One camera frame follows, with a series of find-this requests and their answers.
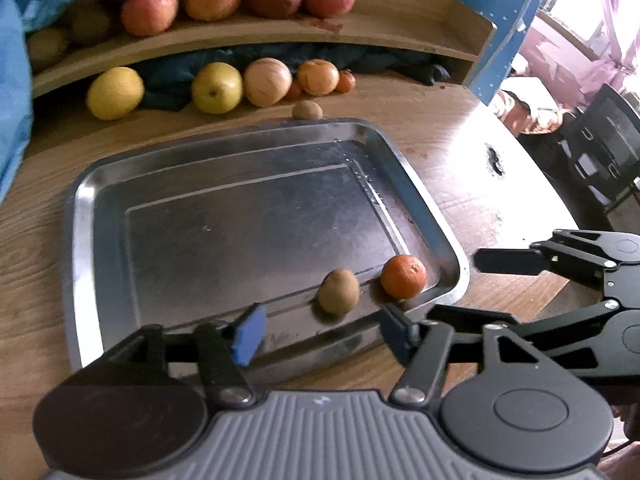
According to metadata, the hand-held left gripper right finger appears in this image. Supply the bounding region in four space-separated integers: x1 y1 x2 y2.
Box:
379 304 562 406

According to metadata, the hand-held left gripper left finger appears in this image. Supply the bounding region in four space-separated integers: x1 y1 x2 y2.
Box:
99 302 268 408

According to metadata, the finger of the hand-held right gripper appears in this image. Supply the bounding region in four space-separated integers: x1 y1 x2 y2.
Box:
427 301 623 358
474 229 621 288

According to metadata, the orange tangerine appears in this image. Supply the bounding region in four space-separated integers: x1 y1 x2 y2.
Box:
380 254 427 298

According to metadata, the brown kiwi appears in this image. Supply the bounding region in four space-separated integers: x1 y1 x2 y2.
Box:
26 26 70 72
292 100 322 121
67 2 112 43
316 268 361 317

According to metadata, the metal tray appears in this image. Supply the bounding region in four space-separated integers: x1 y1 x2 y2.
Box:
64 117 471 373

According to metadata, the yellow-green pear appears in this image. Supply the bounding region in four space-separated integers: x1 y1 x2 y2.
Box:
191 62 245 114

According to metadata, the striped pepino melon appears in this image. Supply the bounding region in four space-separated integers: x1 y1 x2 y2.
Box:
243 57 293 108

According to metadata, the orange persimmon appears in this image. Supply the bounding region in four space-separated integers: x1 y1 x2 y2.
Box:
297 59 340 96

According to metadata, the yellow lemon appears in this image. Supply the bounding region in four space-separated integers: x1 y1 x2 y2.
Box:
86 66 146 121

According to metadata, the black chair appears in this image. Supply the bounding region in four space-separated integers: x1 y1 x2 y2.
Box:
560 82 640 216

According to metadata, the printed patterned cloth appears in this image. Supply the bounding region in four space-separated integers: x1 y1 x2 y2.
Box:
487 77 576 136

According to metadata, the blue dotted fabric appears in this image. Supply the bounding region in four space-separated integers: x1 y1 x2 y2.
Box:
320 0 556 106

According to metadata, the pink curtain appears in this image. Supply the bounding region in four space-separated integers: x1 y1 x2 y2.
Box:
590 0 640 91

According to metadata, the curved wooden shelf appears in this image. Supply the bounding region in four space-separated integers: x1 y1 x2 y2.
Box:
27 0 498 98

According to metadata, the light blue garment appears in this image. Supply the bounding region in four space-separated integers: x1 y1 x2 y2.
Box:
0 0 78 201

